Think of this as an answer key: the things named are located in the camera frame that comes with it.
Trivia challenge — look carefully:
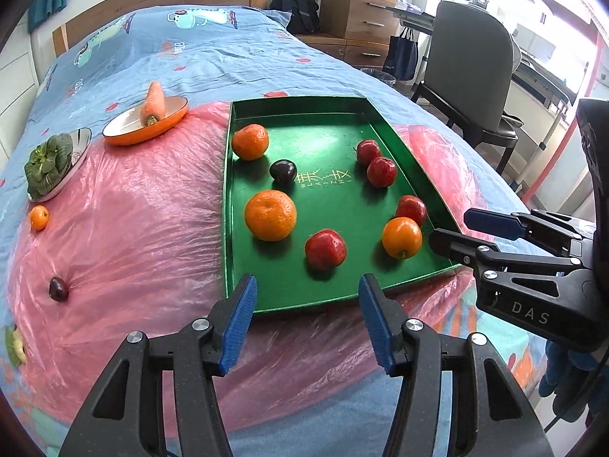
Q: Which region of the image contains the desk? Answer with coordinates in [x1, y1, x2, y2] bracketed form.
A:
[387, 3, 576, 109]

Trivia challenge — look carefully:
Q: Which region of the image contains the white wardrobe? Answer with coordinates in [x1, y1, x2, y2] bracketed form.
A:
[0, 16, 39, 169]

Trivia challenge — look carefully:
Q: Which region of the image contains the black backpack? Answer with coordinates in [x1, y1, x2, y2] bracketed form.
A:
[269, 0, 320, 34]

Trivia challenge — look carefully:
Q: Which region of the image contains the blue patterned bedsheet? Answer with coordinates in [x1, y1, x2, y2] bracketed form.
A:
[1, 6, 522, 456]

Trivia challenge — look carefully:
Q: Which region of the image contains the navy tote bag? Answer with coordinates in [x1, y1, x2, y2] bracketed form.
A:
[383, 28, 418, 81]

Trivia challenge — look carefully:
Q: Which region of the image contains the green bok choy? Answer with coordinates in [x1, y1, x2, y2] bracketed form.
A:
[24, 133, 73, 200]

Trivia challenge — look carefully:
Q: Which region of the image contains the carrot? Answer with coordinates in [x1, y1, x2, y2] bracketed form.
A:
[139, 80, 166, 126]

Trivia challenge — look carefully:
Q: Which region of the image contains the pink plastic sheet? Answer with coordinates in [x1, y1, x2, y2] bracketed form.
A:
[5, 99, 539, 431]

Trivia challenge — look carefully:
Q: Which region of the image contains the smooth orange fruit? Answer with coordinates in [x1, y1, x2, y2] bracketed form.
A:
[381, 217, 423, 260]

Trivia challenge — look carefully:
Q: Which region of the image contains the small red fruit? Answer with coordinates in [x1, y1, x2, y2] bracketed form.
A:
[304, 229, 347, 271]

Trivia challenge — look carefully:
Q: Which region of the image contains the orange enamel plate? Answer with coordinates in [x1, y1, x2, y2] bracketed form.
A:
[101, 95, 190, 148]

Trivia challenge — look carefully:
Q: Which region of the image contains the green vegetable piece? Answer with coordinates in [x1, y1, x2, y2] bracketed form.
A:
[4, 326, 27, 367]

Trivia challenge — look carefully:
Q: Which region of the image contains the large mandarin orange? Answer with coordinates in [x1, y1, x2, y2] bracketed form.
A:
[244, 190, 297, 243]

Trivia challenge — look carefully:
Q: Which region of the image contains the blue gloved right hand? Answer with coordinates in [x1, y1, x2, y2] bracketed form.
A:
[538, 340, 608, 426]

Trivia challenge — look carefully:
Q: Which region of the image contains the small orange tomato fruit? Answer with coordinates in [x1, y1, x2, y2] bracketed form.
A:
[29, 205, 49, 232]

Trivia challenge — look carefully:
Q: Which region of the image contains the dark chair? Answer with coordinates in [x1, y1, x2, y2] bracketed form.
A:
[411, 1, 522, 173]

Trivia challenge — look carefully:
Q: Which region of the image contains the silver metal plate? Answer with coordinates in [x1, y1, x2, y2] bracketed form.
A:
[24, 128, 93, 202]

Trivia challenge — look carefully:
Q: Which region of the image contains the dark plum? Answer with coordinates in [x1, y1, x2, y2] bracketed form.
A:
[48, 276, 69, 302]
[269, 159, 297, 186]

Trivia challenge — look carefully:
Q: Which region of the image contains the teal curtain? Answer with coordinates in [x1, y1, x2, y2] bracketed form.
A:
[27, 0, 67, 34]

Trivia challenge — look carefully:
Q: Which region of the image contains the wooden drawer cabinet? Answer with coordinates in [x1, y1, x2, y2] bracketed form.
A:
[296, 0, 400, 69]

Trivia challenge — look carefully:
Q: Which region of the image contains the red apple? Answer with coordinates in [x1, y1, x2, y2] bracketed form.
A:
[356, 139, 382, 167]
[394, 195, 427, 227]
[367, 157, 397, 189]

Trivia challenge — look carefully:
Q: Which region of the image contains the green shallow box tray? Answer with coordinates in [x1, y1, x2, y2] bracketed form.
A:
[222, 96, 459, 314]

